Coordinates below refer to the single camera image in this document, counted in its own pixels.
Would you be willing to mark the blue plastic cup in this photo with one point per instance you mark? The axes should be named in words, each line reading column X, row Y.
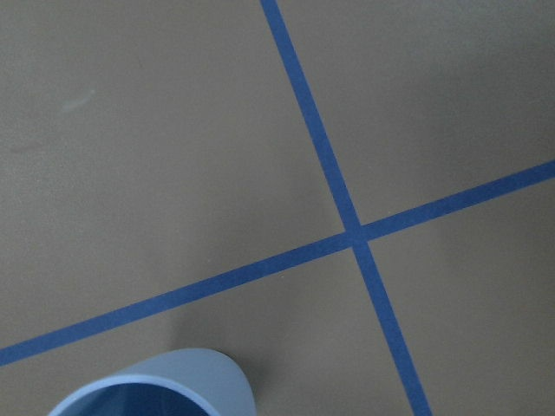
column 190, row 381

